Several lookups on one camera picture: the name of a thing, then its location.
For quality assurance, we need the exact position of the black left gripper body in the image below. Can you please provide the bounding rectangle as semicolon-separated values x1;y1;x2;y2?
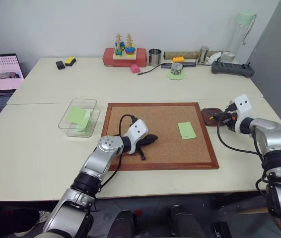
137;135;152;150

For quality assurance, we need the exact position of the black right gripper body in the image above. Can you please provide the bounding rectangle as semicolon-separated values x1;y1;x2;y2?
217;103;238;131

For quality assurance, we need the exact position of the brown wooden tray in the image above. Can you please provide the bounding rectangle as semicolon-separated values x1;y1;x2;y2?
201;107;227;127

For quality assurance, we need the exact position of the clear jar of pushpins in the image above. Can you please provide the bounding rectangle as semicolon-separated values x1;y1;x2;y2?
170;62;184;75

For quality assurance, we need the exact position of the clear plastic box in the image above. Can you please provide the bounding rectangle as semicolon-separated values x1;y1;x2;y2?
58;98;101;138

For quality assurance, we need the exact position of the red rectangular box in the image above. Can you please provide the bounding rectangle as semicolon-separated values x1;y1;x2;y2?
102;47;147;68

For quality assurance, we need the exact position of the wood-framed cork board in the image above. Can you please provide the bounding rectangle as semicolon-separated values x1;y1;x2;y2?
102;102;220;172

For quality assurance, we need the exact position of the dark grey handheld controller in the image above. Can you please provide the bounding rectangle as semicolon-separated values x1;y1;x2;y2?
211;60;256;78

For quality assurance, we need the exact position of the white curved plastic object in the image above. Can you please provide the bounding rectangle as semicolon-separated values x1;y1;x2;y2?
206;52;223;64

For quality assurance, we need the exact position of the dark USB hub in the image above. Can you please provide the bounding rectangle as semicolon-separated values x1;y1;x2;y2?
160;62;197;69

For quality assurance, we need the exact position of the small clear square container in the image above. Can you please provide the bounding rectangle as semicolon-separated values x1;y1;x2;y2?
219;50;236;63

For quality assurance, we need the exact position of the silver metal cylinder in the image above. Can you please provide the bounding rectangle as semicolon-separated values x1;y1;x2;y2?
199;46;210;64

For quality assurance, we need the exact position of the long wooden ruler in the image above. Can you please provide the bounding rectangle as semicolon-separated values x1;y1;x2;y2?
163;51;223;60

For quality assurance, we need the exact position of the dark rounded shape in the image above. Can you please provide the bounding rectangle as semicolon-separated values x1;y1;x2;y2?
169;204;205;238
107;209;138;238

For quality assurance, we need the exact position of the grey partition panel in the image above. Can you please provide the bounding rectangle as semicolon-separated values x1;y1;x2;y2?
245;0;281;142

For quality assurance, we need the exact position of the shiny metal cup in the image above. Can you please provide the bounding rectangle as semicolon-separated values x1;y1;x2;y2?
148;48;163;67

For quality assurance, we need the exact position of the clear bottle with green lid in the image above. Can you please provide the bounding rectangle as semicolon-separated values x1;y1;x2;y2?
229;10;258;57

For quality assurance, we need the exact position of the wooden bar under table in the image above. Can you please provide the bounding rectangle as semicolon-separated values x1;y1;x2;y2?
236;206;270;216

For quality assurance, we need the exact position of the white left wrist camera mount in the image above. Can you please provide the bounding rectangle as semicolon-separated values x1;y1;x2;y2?
125;119;149;155

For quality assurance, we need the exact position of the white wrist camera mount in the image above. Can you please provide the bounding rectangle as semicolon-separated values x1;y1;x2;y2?
125;119;149;155
230;94;253;132

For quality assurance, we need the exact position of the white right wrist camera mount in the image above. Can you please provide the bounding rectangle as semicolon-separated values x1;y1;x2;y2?
230;94;253;132

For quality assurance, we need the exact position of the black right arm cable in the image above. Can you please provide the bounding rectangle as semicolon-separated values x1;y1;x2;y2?
216;118;270;196

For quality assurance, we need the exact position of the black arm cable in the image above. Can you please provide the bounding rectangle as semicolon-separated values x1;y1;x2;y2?
216;118;270;196
94;114;138;192

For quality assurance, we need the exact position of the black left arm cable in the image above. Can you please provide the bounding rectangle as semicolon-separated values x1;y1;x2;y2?
94;114;138;192

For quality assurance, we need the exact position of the black USB cable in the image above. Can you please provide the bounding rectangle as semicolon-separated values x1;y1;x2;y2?
137;62;173;76

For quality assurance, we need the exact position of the wooden stacking ring toy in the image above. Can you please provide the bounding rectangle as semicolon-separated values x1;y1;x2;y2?
112;32;138;60

